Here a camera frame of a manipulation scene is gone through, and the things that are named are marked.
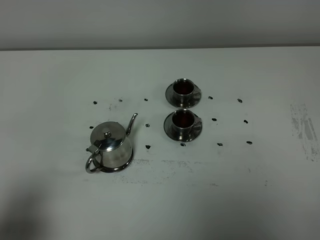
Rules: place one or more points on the near stainless steel teacup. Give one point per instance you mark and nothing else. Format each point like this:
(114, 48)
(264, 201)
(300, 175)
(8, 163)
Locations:
(184, 120)

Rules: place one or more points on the far stainless steel saucer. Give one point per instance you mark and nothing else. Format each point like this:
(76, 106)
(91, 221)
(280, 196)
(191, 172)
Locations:
(181, 104)

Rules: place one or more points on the stainless steel saucer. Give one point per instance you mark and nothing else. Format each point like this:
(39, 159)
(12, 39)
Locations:
(181, 104)
(182, 137)

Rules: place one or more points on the near stainless steel saucer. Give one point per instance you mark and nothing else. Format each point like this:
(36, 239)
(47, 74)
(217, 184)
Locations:
(182, 137)

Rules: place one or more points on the stainless steel teacup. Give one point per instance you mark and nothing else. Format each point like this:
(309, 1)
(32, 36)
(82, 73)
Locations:
(184, 120)
(185, 89)

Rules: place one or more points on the stainless steel teapot tray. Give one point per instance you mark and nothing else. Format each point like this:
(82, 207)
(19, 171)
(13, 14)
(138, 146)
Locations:
(117, 169)

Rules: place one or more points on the far stainless steel teacup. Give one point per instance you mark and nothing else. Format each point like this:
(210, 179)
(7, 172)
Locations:
(185, 89)

